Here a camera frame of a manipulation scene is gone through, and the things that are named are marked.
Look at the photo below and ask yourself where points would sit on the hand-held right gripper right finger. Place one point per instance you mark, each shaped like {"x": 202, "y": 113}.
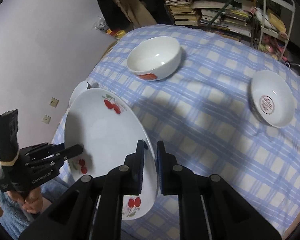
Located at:
{"x": 161, "y": 170}

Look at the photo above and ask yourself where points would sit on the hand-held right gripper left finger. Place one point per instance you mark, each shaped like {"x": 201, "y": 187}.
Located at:
{"x": 139, "y": 170}

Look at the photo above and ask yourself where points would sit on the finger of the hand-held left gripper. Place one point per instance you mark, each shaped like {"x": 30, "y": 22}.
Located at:
{"x": 72, "y": 151}

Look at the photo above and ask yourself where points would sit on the large white cherry plate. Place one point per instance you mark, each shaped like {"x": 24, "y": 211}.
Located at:
{"x": 102, "y": 135}

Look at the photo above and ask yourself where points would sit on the small white patterned bowl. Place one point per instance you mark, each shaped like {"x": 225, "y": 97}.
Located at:
{"x": 272, "y": 97}
{"x": 77, "y": 91}

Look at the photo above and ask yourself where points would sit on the large white bowl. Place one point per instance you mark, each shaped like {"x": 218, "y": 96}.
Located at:
{"x": 152, "y": 52}

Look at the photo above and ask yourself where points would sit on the person's left hand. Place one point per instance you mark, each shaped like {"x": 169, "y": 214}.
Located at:
{"x": 33, "y": 202}

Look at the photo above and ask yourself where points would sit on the blue checked tablecloth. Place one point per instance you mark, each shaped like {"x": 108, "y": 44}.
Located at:
{"x": 202, "y": 120}

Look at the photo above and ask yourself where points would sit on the yellow packet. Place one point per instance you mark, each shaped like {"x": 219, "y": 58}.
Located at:
{"x": 116, "y": 33}

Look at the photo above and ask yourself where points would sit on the clear printed plastic bag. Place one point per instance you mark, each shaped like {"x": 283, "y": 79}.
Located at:
{"x": 102, "y": 25}

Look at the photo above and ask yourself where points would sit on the dark hanging clothes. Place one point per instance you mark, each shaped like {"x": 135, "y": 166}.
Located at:
{"x": 110, "y": 5}

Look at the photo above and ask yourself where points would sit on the beige trousers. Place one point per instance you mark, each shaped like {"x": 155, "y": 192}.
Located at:
{"x": 140, "y": 10}

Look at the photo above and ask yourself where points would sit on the stack of old books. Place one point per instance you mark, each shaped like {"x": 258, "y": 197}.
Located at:
{"x": 182, "y": 10}

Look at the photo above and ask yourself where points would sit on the pile of magazines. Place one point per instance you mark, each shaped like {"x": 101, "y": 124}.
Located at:
{"x": 225, "y": 15}

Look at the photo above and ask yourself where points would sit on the dark leaning pole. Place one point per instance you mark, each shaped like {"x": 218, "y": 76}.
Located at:
{"x": 225, "y": 7}

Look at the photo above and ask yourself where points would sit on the white trolley cart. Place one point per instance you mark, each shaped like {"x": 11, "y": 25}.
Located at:
{"x": 277, "y": 10}

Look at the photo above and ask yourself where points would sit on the wall socket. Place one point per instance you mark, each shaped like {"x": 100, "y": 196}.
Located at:
{"x": 46, "y": 119}
{"x": 54, "y": 102}

